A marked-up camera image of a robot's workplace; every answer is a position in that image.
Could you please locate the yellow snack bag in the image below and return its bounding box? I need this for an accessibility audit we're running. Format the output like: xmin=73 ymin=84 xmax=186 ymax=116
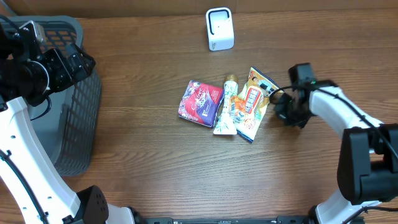
xmin=234 ymin=67 xmax=279 ymax=142

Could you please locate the white green tube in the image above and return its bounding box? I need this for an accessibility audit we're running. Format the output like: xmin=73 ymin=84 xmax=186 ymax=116
xmin=213 ymin=75 xmax=238 ymax=135

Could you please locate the purple red tissue pack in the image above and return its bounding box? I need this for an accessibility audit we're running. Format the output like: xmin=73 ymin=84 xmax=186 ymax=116
xmin=178 ymin=80 xmax=224 ymax=128

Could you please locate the small orange white box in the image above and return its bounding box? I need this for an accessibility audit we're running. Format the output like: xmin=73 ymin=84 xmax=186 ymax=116
xmin=230 ymin=96 xmax=246 ymax=123

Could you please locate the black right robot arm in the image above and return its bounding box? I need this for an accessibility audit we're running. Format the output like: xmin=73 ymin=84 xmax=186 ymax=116
xmin=271 ymin=63 xmax=397 ymax=224

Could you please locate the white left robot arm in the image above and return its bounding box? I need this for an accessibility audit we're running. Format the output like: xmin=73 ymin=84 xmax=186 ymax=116
xmin=1 ymin=43 xmax=140 ymax=223

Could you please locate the white barcode scanner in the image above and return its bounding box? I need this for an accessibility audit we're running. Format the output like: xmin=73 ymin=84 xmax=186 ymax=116
xmin=205 ymin=7 xmax=234 ymax=52

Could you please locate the dark grey plastic basket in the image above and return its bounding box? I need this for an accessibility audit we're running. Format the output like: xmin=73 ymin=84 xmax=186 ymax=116
xmin=1 ymin=16 xmax=102 ymax=176

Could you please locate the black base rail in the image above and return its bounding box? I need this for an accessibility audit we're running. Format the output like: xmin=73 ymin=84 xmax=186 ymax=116
xmin=146 ymin=215 xmax=313 ymax=224

